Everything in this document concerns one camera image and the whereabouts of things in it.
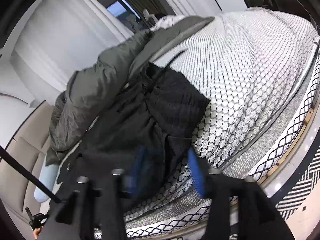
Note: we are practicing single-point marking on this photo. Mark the dark grey duvet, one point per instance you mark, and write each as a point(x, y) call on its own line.
point(91, 89)

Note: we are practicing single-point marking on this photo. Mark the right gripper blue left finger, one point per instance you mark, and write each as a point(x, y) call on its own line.
point(93, 194)

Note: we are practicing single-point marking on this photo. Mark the black pants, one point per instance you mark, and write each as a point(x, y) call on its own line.
point(146, 131)

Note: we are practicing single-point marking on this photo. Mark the white garment on bed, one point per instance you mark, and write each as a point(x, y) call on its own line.
point(167, 22)

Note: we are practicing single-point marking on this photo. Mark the light blue pillow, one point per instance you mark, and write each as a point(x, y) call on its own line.
point(47, 177)

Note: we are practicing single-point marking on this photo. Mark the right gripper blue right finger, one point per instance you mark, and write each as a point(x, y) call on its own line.
point(258, 217)

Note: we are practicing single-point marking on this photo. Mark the white chair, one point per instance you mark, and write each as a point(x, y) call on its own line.
point(151, 18)

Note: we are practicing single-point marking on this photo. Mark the left hand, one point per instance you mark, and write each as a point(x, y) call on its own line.
point(36, 233)

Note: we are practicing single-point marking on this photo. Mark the white sheer curtain left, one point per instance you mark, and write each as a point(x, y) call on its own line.
point(61, 37)

